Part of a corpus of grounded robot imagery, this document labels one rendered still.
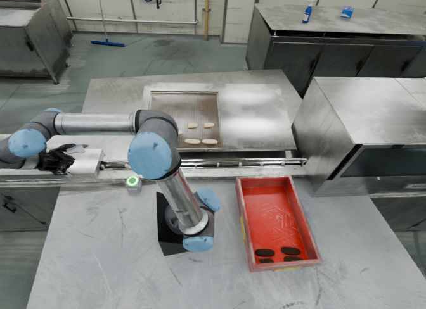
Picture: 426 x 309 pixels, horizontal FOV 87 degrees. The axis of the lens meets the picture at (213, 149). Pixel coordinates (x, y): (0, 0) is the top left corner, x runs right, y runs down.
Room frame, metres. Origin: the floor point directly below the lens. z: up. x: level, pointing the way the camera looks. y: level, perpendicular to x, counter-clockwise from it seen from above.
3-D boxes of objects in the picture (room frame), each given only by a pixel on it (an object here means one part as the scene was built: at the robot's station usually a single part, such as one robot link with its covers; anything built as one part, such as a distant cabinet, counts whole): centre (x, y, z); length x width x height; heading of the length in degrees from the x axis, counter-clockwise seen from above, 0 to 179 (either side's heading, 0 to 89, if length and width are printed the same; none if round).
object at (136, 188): (0.64, 0.43, 0.84); 0.08 x 0.08 x 0.11; 7
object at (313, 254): (0.50, -0.34, 0.88); 0.49 x 0.34 x 0.10; 9
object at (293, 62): (3.17, -1.40, 0.51); 1.93 x 1.05 x 1.02; 97
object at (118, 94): (1.33, 0.11, 0.41); 1.80 x 1.16 x 0.82; 104
